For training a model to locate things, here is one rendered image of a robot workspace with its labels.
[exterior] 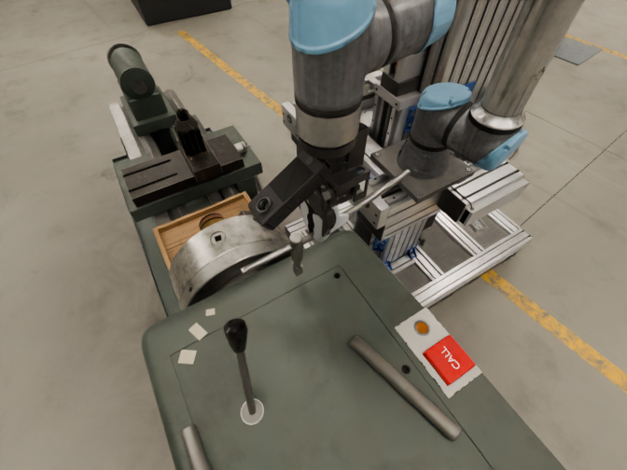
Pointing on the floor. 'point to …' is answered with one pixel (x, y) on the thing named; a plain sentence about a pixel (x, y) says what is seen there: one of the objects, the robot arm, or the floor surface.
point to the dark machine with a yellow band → (176, 9)
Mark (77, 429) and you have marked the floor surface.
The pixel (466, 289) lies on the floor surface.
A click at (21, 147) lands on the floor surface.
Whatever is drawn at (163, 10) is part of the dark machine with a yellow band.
